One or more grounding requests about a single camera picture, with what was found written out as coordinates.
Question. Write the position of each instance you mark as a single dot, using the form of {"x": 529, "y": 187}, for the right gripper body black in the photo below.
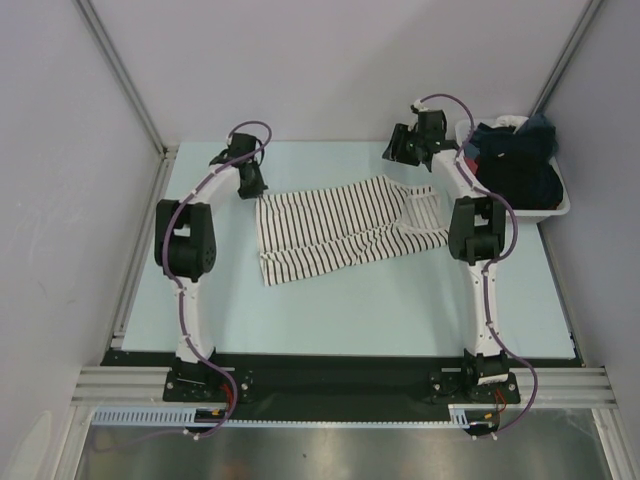
{"x": 422, "y": 140}

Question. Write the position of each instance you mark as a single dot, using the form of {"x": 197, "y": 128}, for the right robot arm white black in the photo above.
{"x": 476, "y": 241}

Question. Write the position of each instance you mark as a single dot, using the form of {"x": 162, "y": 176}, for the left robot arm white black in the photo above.
{"x": 186, "y": 251}

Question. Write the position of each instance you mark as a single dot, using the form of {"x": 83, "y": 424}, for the right aluminium corner post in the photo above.
{"x": 578, "y": 35}

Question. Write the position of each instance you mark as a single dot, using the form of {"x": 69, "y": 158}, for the dark clothes pile in basket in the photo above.
{"x": 520, "y": 165}

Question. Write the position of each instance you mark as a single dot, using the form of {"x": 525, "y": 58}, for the left aluminium corner post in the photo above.
{"x": 114, "y": 62}

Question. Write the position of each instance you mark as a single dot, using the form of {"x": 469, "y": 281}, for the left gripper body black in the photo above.
{"x": 256, "y": 186}

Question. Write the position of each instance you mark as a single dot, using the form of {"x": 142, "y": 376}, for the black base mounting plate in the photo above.
{"x": 327, "y": 388}

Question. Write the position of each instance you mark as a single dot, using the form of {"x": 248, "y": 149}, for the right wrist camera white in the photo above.
{"x": 418, "y": 106}

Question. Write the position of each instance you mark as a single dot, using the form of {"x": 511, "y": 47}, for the aluminium corner post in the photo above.
{"x": 114, "y": 62}
{"x": 578, "y": 35}

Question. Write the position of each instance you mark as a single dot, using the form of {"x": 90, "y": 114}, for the aluminium front rail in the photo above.
{"x": 558, "y": 388}

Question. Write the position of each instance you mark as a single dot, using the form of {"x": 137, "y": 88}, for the black white striped tank top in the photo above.
{"x": 305, "y": 234}

